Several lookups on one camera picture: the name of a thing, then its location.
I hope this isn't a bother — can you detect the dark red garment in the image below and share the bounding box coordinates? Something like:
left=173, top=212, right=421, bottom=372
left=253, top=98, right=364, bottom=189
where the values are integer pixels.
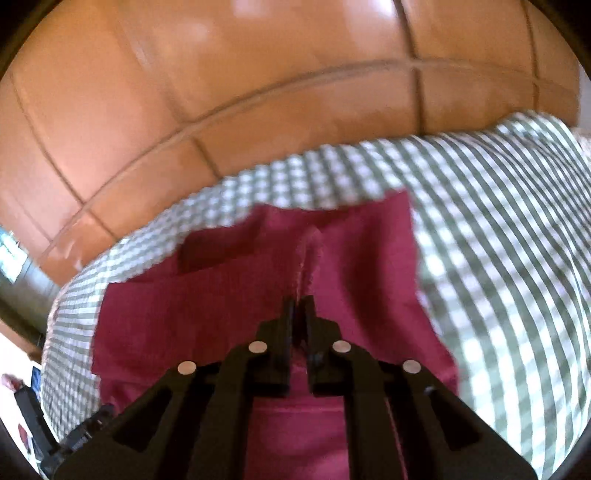
left=90, top=189, right=459, bottom=480

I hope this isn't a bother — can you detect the green white checkered bedsheet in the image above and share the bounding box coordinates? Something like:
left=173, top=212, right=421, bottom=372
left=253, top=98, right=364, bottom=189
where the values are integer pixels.
left=41, top=112, right=590, bottom=479

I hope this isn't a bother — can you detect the orange wooden wardrobe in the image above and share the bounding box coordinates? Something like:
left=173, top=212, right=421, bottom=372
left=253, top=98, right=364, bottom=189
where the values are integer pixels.
left=1, top=1, right=581, bottom=284

